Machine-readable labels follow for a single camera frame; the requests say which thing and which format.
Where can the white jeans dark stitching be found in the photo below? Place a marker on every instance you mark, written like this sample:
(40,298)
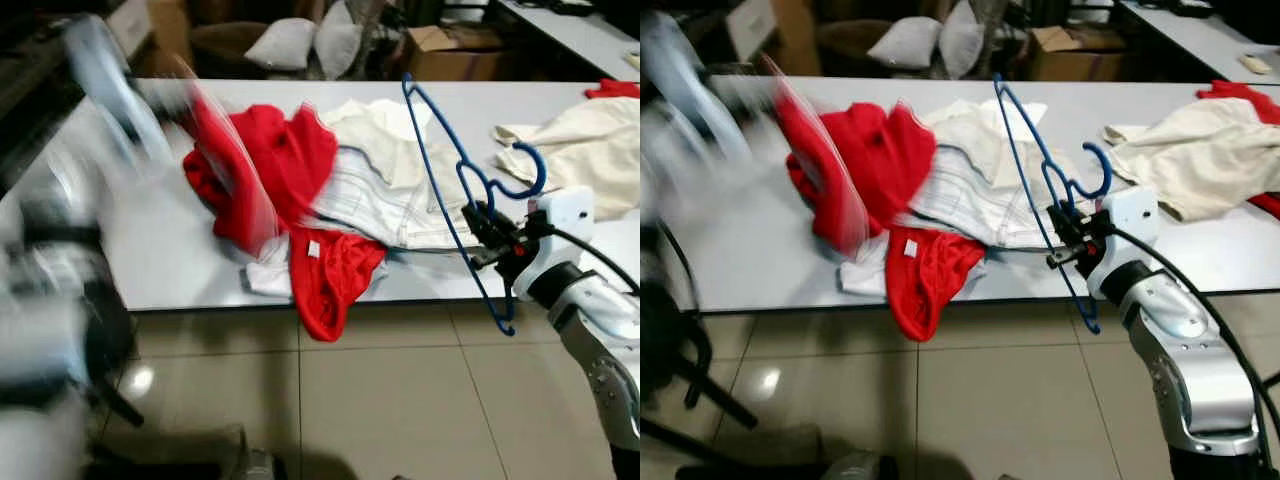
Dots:
(380,210)
(980,210)

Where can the red shorts white trim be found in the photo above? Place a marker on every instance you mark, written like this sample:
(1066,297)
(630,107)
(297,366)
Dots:
(280,150)
(870,150)

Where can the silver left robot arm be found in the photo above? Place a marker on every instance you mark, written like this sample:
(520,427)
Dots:
(50,290)
(665,170)

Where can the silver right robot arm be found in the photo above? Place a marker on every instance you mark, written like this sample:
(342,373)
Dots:
(600,340)
(1190,340)

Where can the white work table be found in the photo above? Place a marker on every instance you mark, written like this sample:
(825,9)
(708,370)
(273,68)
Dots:
(1180,270)
(170,270)

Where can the cream trousers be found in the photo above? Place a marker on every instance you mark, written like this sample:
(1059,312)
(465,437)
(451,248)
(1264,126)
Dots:
(580,150)
(1200,155)

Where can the cream shirt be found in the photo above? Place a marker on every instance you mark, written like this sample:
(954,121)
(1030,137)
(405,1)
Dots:
(375,130)
(980,130)

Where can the red garment white label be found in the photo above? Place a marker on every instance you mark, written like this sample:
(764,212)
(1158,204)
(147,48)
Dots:
(930,290)
(335,290)

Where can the open cardboard box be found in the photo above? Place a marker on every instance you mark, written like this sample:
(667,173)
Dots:
(450,60)
(1075,62)

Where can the grey long table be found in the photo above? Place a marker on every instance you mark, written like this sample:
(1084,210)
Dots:
(580,35)
(1190,35)

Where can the grey pillow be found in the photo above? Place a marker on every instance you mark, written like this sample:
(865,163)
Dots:
(280,45)
(338,45)
(905,42)
(960,45)

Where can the black folding chair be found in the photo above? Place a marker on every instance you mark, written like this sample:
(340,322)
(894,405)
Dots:
(690,350)

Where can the small white cloth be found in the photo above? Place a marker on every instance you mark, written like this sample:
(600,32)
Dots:
(268,278)
(862,278)

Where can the beige remote control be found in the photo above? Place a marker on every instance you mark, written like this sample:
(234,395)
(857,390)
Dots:
(1256,64)

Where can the brown armchair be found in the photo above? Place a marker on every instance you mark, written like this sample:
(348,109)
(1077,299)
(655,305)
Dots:
(840,45)
(215,45)

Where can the tall cardboard box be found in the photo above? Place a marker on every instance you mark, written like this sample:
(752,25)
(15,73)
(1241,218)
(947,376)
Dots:
(795,30)
(172,30)

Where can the black low cabinet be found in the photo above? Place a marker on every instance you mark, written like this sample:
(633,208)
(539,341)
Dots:
(30,70)

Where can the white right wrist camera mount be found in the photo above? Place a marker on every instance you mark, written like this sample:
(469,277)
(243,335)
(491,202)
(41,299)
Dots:
(1135,215)
(565,215)

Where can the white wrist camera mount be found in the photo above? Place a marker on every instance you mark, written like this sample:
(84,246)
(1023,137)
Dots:
(675,70)
(565,215)
(1135,215)
(105,80)

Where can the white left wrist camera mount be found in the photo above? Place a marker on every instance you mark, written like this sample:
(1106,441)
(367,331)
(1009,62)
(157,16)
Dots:
(105,80)
(675,70)

